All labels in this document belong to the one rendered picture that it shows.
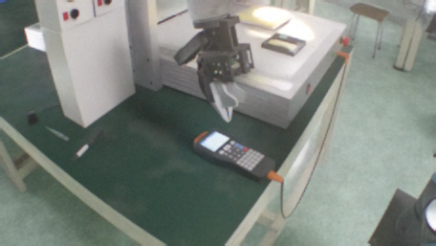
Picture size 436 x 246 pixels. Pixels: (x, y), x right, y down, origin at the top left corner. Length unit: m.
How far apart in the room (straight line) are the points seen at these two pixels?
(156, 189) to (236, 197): 0.18
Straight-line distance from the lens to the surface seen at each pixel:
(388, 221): 0.94
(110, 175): 0.77
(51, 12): 0.82
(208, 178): 0.72
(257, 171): 0.71
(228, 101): 0.62
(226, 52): 0.57
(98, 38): 0.88
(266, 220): 1.43
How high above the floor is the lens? 1.29
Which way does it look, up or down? 38 degrees down
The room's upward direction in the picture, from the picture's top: straight up
